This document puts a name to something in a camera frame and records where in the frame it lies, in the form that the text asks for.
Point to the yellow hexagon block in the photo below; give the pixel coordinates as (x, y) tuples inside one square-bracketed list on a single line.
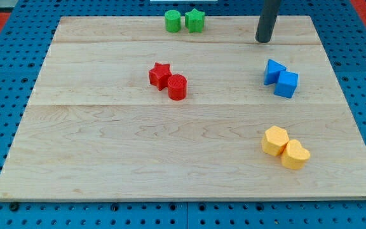
[(274, 140)]

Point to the red star block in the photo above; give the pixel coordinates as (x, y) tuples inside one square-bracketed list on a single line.
[(159, 75)]

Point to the yellow heart block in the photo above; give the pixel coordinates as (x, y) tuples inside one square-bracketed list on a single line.
[(295, 155)]

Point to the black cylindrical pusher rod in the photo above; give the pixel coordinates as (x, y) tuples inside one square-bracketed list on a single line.
[(267, 20)]

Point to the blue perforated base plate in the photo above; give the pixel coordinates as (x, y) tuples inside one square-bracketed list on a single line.
[(24, 41)]

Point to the green star block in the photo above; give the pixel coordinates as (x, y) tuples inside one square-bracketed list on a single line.
[(194, 20)]

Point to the green cylinder block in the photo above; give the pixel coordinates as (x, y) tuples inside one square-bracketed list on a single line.
[(172, 21)]

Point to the blue cube block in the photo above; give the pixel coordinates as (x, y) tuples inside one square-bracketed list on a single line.
[(286, 84)]

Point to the wooden board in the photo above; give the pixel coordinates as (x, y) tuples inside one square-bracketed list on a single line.
[(96, 130)]

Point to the blue triangle block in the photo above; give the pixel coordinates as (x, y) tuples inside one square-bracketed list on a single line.
[(272, 71)]

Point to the red cylinder block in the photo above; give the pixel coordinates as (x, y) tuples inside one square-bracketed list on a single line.
[(177, 87)]

